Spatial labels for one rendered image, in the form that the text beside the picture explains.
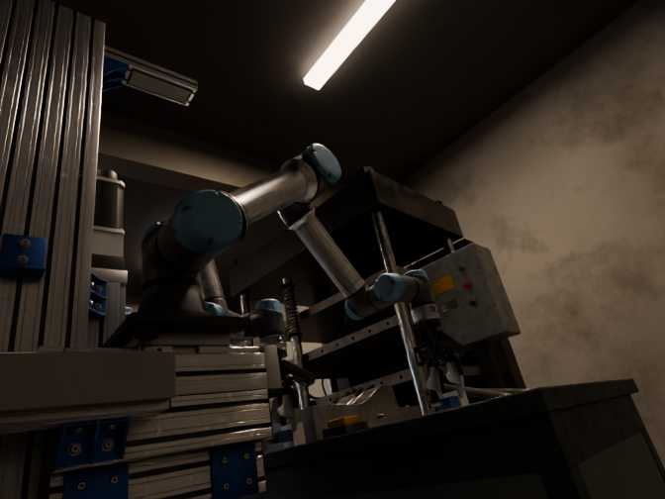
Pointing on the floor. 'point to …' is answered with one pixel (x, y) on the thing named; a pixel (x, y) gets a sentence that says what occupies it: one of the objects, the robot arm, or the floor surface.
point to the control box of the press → (473, 305)
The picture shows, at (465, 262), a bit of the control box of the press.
